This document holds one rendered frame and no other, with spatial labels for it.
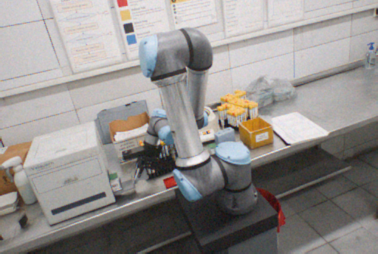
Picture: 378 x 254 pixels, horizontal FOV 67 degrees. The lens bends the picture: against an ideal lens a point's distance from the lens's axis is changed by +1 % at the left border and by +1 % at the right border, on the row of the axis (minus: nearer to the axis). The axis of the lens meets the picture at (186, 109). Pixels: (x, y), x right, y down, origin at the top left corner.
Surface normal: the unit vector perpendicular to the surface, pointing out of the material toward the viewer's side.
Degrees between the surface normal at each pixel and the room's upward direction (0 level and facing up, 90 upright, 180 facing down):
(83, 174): 90
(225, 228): 4
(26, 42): 90
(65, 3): 95
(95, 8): 93
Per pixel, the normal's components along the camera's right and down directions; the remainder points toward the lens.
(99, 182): 0.33, 0.32
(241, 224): -0.15, -0.88
